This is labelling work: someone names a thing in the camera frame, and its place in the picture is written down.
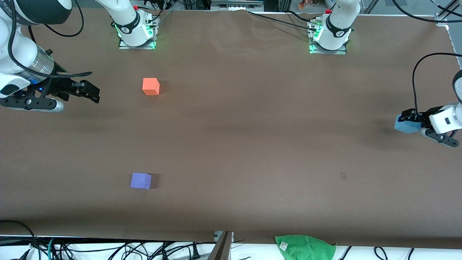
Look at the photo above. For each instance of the blue foam block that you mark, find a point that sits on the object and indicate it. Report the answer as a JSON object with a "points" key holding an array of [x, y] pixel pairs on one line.
{"points": [[406, 126]]}

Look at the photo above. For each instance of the aluminium corner bracket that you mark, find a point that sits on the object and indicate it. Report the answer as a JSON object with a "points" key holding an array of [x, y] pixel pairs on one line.
{"points": [[441, 20]]}

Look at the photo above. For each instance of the aluminium profile bar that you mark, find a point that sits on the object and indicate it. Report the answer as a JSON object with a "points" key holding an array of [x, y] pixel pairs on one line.
{"points": [[222, 249]]}

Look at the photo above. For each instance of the brown table cover sheet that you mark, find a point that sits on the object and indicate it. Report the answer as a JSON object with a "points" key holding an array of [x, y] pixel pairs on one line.
{"points": [[234, 144]]}

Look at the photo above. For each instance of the aluminium frame rail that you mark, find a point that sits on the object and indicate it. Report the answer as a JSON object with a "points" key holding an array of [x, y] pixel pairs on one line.
{"points": [[236, 5]]}

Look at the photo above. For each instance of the colourful toy pile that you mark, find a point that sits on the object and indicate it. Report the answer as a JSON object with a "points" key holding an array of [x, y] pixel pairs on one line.
{"points": [[306, 4]]}

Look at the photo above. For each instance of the purple foam block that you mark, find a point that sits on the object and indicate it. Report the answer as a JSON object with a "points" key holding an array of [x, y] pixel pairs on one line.
{"points": [[140, 180]]}

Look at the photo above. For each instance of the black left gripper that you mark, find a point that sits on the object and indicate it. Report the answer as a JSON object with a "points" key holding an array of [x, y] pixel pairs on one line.
{"points": [[423, 117]]}

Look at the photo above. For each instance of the orange foam block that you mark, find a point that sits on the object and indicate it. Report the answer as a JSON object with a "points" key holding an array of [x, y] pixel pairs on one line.
{"points": [[149, 86]]}

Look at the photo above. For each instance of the green cloth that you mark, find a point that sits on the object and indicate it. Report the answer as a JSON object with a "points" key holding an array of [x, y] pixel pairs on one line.
{"points": [[306, 249]]}

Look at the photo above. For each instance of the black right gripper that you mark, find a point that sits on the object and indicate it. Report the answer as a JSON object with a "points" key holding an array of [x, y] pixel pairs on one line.
{"points": [[60, 85]]}

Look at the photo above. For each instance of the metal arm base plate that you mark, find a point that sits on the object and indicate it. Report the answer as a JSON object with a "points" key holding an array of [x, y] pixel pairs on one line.
{"points": [[317, 51], [148, 47]]}

